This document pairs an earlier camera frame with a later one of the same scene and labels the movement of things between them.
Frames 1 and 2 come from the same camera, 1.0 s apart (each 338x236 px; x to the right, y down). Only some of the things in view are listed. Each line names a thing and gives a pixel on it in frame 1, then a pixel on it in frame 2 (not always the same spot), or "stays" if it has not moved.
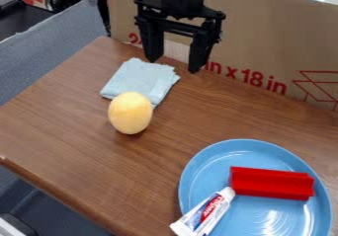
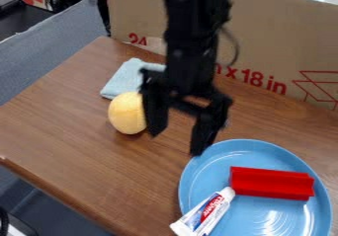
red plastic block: (272, 183) stays
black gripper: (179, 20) → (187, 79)
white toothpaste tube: (197, 219) stays
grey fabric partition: (35, 52) stays
